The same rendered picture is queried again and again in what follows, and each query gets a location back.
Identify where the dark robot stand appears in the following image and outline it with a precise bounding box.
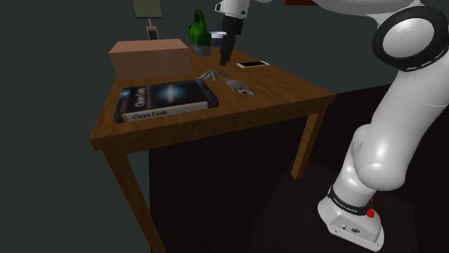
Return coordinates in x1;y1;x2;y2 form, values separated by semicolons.
245;164;449;253

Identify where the table lamp with olive shade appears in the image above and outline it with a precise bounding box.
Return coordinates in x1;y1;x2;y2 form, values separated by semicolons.
132;0;163;40

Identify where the white and blue bowl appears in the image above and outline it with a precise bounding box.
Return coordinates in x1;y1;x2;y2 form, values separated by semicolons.
209;31;229;48

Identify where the small silver pronged tool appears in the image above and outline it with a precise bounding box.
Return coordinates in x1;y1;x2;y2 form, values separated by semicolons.
196;69;227;83

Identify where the brown wooden table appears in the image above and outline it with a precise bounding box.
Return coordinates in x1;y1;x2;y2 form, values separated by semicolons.
89;45;337;253

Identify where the green plant in grey pot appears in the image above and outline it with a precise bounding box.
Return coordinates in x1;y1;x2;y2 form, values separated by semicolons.
189;9;213;58

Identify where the brown cardboard box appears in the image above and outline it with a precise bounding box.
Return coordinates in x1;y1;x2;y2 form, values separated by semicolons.
108;38;192;81

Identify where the white smartphone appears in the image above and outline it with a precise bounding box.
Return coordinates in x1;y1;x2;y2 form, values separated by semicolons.
236;60;271;69

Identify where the dark hardcover book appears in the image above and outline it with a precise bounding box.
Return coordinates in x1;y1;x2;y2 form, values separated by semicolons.
113;78;219;124

